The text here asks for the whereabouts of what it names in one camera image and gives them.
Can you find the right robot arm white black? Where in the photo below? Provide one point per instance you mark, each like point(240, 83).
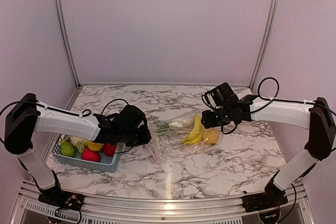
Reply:
point(304, 129)

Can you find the yellow fake fruit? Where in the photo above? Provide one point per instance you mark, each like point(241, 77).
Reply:
point(211, 136)

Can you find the yellow fake banana bunch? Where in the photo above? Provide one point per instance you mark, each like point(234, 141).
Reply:
point(196, 135)

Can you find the red fake apple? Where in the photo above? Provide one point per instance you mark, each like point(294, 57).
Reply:
point(89, 155)
point(109, 150)

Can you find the light blue plastic basket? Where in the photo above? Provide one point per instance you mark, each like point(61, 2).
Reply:
point(77, 152)

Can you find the white fake radish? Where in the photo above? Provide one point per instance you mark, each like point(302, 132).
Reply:
point(181, 122)

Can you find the yellow fake bell pepper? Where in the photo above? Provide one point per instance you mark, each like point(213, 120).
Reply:
point(95, 146)

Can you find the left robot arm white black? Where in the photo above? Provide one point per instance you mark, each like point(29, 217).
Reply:
point(29, 116)

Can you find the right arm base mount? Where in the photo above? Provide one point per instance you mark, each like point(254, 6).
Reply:
point(271, 197)

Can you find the clear zip top bag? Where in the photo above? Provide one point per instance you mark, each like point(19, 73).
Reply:
point(166, 146)

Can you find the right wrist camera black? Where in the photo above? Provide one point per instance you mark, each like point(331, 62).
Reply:
point(221, 96)

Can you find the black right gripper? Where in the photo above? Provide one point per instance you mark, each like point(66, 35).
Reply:
point(208, 121)

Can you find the aluminium frame post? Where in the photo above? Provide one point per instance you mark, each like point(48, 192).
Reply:
point(66, 43)
point(270, 21)

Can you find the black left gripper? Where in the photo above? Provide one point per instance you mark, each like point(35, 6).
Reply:
point(146, 138)

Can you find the left aluminium frame post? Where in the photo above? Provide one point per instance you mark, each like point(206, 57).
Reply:
point(66, 43)

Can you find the white green fake cabbage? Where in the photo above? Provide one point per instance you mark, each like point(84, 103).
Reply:
point(79, 143)

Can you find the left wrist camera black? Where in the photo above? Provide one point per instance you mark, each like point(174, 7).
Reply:
point(128, 119)

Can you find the right aluminium frame post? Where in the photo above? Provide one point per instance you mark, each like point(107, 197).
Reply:
point(270, 21)

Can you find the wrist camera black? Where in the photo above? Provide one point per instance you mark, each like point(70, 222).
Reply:
point(128, 119)
point(221, 96)

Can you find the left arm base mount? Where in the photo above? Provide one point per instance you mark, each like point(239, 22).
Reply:
point(61, 199)

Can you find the green fake pear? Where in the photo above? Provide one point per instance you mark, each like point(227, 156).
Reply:
point(67, 149)

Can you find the front aluminium rail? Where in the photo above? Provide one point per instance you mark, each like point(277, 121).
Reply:
point(104, 209)

